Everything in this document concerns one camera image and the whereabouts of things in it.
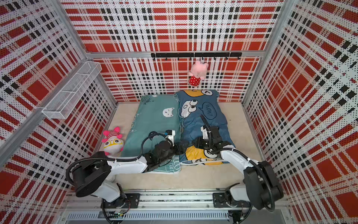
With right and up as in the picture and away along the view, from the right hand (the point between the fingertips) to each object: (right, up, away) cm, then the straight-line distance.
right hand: (196, 142), depth 87 cm
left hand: (-5, +1, -4) cm, 7 cm away
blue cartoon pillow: (-3, +25, +14) cm, 29 cm away
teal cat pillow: (-31, +18, +17) cm, 40 cm away
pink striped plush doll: (-53, -1, +2) cm, 53 cm away
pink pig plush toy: (+2, +47, +6) cm, 47 cm away
